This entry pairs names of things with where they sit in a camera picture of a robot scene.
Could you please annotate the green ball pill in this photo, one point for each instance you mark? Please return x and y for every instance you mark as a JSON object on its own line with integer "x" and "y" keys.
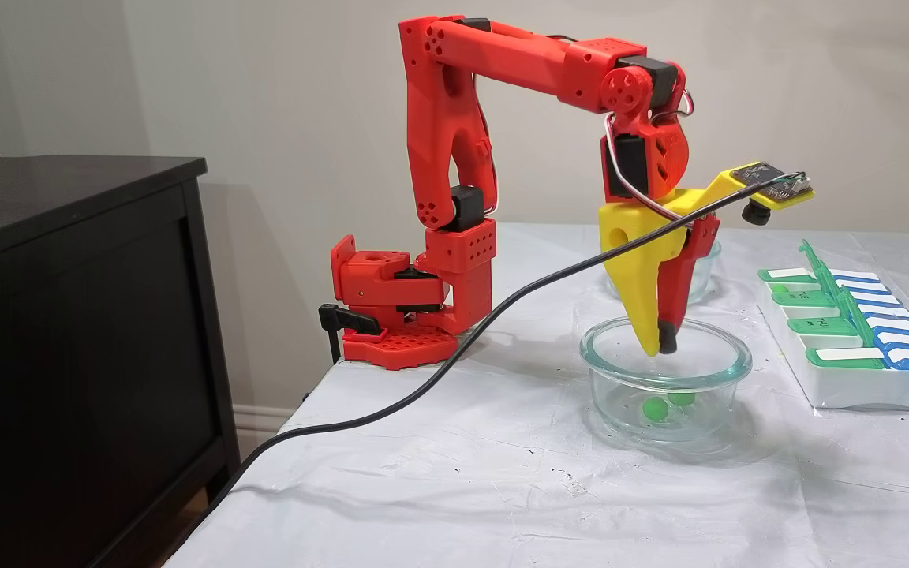
{"x": 655, "y": 408}
{"x": 683, "y": 397}

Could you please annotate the clear glass bowl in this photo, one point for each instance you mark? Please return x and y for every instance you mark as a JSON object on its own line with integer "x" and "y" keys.
{"x": 703, "y": 276}
{"x": 612, "y": 394}

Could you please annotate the white weekly pill organizer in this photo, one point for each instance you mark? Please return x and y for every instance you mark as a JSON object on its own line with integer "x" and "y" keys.
{"x": 849, "y": 386}

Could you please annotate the white tablecloth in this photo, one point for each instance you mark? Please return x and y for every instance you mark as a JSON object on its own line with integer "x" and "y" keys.
{"x": 462, "y": 489}

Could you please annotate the black table clamp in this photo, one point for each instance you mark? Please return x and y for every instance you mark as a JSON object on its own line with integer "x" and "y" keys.
{"x": 344, "y": 318}

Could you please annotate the white baseboard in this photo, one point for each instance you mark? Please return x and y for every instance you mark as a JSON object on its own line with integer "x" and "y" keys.
{"x": 253, "y": 422}

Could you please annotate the black wooden cabinet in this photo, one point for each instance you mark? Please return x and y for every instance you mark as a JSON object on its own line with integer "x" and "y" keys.
{"x": 68, "y": 355}

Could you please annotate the camera board on yellow mount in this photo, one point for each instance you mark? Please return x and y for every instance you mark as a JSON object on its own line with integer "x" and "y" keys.
{"x": 770, "y": 183}

